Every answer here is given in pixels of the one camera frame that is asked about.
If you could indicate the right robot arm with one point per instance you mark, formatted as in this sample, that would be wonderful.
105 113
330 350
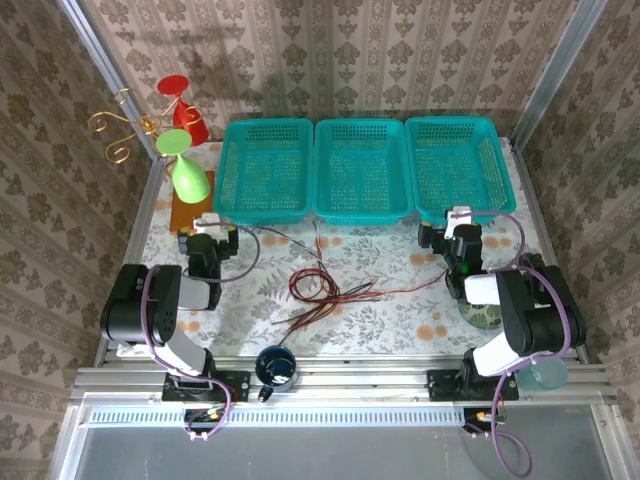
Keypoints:
535 320

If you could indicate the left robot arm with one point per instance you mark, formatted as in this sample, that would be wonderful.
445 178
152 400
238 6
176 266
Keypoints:
135 305

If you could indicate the wooden stand base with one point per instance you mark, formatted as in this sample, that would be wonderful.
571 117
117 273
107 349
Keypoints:
182 216

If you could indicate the green plastic goblet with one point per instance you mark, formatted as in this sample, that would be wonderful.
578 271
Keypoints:
190 182

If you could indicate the leaf pattern bowl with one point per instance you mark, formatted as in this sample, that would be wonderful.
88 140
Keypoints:
482 317

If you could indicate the teal perforated plastic basket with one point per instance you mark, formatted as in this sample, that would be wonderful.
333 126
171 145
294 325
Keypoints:
260 170
362 170
457 165

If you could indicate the red plastic goblet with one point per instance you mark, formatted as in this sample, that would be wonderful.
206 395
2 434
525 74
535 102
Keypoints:
191 125

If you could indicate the dark blue mug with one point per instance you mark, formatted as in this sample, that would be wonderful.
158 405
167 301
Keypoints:
276 367

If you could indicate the clear teal plastic cup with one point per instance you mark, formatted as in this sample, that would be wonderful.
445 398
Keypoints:
547 377

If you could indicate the grey metal panel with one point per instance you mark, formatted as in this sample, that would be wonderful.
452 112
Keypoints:
325 452

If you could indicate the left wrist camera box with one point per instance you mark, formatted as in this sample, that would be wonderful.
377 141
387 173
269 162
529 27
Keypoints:
206 220

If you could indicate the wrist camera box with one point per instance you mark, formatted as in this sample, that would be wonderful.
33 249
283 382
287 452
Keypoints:
457 216
206 220

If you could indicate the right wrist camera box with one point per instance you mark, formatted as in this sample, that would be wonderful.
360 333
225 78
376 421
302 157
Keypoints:
457 216

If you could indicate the aluminium extrusion frame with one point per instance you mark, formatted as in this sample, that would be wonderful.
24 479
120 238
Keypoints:
350 372

